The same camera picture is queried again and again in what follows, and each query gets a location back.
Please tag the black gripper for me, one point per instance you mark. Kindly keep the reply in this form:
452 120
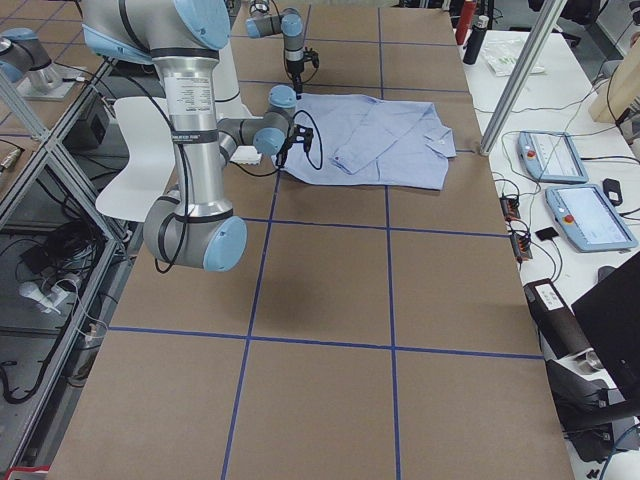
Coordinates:
286 146
295 69

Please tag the blue striped button shirt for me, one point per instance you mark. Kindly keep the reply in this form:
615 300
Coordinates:
368 141

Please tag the white plastic chair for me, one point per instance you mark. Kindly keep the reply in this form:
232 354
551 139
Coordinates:
131 194

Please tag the teach pendant tablet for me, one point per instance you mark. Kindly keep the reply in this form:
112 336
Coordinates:
551 157
588 219

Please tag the aluminium frame post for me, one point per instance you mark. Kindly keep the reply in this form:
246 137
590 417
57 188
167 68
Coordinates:
536 40

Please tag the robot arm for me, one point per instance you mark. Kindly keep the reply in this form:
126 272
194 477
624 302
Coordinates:
193 225
288 22

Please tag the black water bottle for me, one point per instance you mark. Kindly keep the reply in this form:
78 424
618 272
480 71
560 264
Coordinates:
475 40

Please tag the black monitor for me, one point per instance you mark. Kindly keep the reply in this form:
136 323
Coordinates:
608 315

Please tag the lower teach pendant tablet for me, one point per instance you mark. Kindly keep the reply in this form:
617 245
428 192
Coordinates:
588 219

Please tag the red bottle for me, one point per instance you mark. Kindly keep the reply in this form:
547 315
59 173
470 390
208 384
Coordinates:
465 19

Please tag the black phone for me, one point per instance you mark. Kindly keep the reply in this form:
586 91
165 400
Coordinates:
612 190

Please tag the upper teach pendant tablet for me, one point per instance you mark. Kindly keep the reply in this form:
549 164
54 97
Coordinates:
551 157

